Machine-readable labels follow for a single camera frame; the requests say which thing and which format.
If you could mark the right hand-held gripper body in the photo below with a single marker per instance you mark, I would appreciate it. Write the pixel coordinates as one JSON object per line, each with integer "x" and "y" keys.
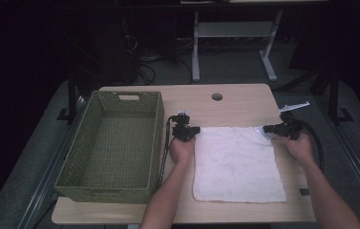
{"x": 292, "y": 129}

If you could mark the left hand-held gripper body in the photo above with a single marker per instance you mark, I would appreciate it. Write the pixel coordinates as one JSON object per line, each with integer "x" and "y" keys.
{"x": 182, "y": 130}

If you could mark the white printed towel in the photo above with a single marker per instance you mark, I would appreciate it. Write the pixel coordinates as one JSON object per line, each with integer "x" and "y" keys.
{"x": 238, "y": 165}

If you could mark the green woven basket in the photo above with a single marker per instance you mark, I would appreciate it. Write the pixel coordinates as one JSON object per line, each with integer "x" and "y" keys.
{"x": 117, "y": 143}

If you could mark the person's right hand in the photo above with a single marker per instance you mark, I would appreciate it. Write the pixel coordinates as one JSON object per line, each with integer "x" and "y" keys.
{"x": 300, "y": 149}

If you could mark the person's left hand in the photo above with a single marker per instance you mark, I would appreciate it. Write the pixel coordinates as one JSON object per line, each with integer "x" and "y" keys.
{"x": 182, "y": 152}

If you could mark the black metal stand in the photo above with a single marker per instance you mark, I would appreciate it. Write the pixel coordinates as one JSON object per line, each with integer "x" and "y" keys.
{"x": 334, "y": 95}
{"x": 71, "y": 101}

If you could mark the aluminium floor rail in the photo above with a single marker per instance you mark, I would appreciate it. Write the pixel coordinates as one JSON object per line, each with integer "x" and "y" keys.
{"x": 40, "y": 191}
{"x": 359, "y": 165}

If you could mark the white metal desk frame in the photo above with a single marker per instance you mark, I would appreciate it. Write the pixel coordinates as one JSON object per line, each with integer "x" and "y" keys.
{"x": 235, "y": 29}

